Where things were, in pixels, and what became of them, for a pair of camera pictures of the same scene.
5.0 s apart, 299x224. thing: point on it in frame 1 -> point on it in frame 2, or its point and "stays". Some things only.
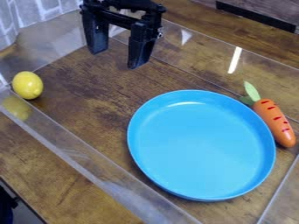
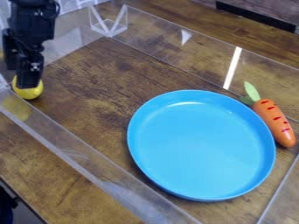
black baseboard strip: (257, 17) stays
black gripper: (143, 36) -> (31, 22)
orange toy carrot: (272, 114) stays
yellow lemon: (27, 85) stays
